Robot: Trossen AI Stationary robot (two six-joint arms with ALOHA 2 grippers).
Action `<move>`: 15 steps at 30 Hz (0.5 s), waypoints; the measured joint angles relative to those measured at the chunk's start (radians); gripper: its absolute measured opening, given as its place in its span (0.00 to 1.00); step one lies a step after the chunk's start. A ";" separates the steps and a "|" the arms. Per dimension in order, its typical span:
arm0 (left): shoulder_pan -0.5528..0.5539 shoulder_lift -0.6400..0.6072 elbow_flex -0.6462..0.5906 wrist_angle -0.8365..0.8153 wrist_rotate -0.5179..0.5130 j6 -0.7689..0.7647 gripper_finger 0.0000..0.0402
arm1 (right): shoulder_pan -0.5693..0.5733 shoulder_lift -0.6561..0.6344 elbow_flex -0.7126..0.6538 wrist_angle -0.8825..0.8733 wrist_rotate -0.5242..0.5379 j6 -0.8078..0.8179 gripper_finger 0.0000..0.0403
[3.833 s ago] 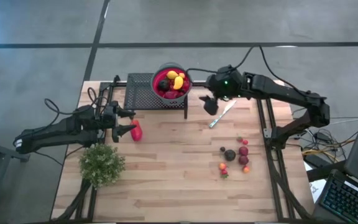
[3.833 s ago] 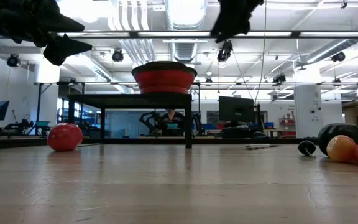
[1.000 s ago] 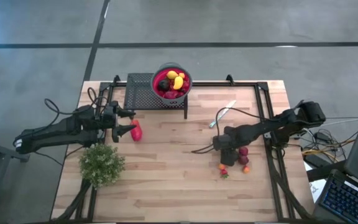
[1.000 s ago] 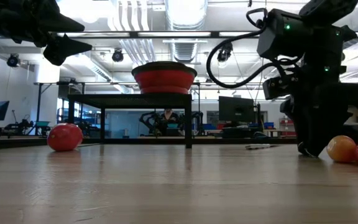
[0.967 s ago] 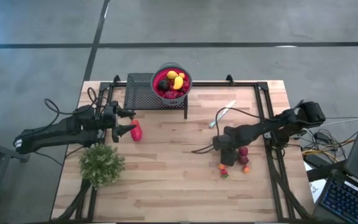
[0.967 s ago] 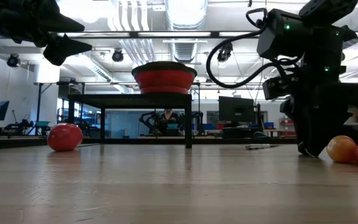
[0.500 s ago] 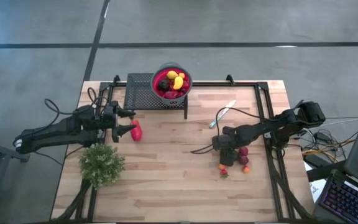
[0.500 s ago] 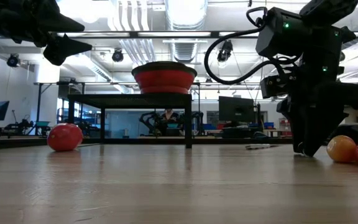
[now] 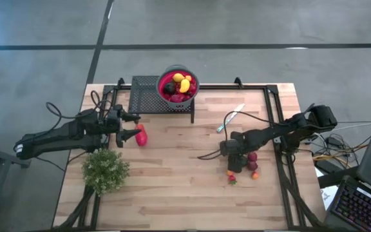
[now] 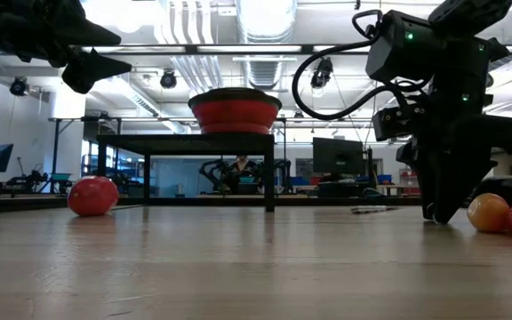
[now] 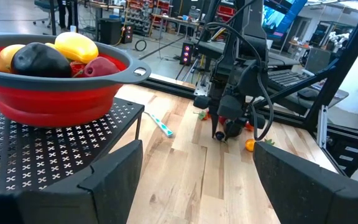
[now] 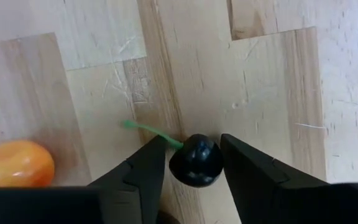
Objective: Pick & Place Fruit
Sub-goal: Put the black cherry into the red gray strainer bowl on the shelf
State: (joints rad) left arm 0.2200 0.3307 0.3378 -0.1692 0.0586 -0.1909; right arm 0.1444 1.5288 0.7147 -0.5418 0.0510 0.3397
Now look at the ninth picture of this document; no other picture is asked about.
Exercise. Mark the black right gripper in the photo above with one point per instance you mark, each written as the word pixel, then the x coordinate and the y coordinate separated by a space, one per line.
pixel 240 141

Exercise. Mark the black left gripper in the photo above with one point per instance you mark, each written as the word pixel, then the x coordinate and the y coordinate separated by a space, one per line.
pixel 113 121

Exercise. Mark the dark purple round fruit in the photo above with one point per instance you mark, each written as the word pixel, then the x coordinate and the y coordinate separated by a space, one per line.
pixel 170 87
pixel 244 160

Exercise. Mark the small orange peach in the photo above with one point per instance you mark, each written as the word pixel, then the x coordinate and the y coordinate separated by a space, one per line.
pixel 188 78
pixel 230 173
pixel 255 175

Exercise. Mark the maroon plum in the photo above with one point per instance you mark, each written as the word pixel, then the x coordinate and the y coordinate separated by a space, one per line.
pixel 252 156
pixel 177 98
pixel 252 165

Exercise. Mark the red collapsible colander grey rim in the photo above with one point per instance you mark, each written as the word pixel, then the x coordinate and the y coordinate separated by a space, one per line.
pixel 163 80

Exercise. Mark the yellow lemon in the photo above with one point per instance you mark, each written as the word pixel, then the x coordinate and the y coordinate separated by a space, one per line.
pixel 178 77

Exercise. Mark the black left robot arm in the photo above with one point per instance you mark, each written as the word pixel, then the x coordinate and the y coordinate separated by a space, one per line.
pixel 60 135

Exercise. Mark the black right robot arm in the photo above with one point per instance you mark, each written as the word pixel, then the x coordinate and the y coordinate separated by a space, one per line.
pixel 279 130

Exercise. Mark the large red pepper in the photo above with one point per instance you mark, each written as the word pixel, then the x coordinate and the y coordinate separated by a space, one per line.
pixel 141 135

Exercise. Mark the black perforated metal shelf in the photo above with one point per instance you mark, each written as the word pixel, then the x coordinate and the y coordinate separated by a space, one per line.
pixel 143 96

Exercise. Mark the potted plant white flowers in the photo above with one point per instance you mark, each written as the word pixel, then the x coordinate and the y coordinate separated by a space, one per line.
pixel 103 172

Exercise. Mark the white paper sheet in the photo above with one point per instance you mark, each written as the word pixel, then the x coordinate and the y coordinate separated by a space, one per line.
pixel 328 196

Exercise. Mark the laptop keyboard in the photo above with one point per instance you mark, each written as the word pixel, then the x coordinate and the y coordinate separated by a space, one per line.
pixel 359 206

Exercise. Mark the black aluminium table frame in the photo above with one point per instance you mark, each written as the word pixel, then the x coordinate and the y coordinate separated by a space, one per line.
pixel 224 87

